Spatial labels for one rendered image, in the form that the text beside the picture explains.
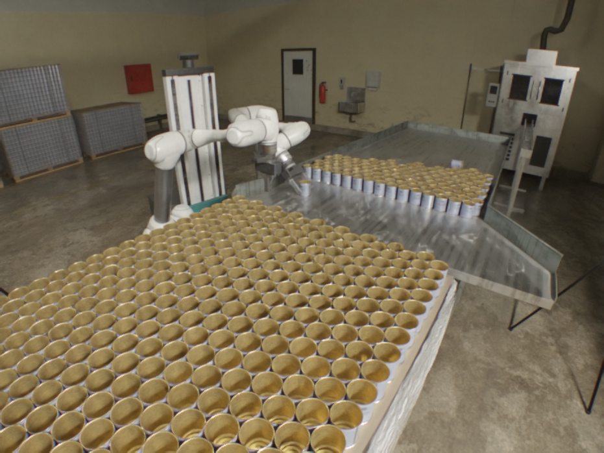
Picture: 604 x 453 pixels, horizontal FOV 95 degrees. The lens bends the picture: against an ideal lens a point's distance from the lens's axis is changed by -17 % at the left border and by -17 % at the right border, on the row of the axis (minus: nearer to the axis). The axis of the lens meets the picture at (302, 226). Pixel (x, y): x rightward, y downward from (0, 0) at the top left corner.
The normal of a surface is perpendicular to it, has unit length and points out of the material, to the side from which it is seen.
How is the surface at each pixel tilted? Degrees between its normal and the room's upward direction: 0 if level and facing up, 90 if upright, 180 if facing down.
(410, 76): 90
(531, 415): 0
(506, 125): 90
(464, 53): 90
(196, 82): 90
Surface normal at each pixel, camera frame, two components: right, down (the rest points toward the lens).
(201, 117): 0.69, 0.34
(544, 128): -0.58, 0.38
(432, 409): 0.00, -0.88
